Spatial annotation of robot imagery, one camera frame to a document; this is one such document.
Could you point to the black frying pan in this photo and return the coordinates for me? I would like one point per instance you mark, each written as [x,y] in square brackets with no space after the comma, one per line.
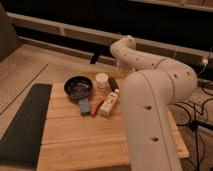
[78,87]

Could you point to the grey chair corner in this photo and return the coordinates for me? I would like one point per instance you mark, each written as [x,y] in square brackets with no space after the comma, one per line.
[9,40]

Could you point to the white bottle with black cap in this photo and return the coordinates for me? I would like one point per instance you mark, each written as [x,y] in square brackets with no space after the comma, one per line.
[108,103]

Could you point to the orange carrot toy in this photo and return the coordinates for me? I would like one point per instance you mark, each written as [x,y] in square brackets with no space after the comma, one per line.
[95,107]

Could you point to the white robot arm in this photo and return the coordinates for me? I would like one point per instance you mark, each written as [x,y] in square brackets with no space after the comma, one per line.
[145,94]

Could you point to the dark green mat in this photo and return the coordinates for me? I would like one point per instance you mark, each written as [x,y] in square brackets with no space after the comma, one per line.
[21,142]

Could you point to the wooden table board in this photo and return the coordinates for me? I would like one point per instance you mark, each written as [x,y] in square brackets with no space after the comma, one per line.
[72,142]

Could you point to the blue-grey eraser block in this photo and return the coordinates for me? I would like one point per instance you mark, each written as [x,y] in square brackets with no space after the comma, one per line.
[84,106]

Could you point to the black marker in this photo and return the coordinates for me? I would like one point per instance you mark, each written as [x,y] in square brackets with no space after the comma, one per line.
[113,84]

